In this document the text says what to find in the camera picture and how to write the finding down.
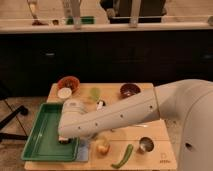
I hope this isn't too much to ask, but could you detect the yellow apple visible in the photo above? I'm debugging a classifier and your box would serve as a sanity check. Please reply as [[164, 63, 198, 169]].
[[96, 138, 110, 155]]

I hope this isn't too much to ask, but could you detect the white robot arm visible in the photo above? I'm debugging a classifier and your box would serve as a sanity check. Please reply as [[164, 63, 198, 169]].
[[58, 79, 213, 171]]

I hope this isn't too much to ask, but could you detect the orange bowl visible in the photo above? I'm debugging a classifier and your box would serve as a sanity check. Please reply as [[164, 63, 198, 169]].
[[57, 76, 80, 93]]

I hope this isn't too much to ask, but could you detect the black tripod stand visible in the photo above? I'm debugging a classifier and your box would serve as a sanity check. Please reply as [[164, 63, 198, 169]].
[[0, 106, 28, 142]]

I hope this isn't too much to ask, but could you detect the white handled spatula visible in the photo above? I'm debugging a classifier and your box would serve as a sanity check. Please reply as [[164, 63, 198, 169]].
[[75, 100, 106, 162]]

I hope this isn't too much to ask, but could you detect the metal cup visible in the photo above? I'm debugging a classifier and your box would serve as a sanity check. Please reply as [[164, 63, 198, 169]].
[[139, 137, 154, 153]]

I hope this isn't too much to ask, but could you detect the green plastic tray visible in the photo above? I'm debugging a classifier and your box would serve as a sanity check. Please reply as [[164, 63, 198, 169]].
[[21, 103, 79, 162]]

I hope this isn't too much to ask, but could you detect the green chili pepper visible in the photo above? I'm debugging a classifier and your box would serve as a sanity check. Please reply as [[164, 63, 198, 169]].
[[111, 144, 134, 169]]

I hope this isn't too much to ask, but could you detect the white cup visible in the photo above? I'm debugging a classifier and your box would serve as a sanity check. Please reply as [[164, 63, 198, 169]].
[[57, 88, 72, 100]]

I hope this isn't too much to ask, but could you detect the light green leaf toy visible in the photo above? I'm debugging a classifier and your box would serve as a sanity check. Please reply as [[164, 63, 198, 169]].
[[90, 87, 100, 102]]

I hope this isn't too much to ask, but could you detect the wooden block in tray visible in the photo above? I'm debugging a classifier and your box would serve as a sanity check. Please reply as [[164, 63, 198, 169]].
[[59, 137, 71, 144]]

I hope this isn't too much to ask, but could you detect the purple bowl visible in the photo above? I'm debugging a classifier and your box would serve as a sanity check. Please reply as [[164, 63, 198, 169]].
[[120, 83, 141, 98]]

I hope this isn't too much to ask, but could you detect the silver fork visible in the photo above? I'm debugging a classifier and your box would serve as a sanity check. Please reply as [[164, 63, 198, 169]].
[[134, 124, 148, 128]]

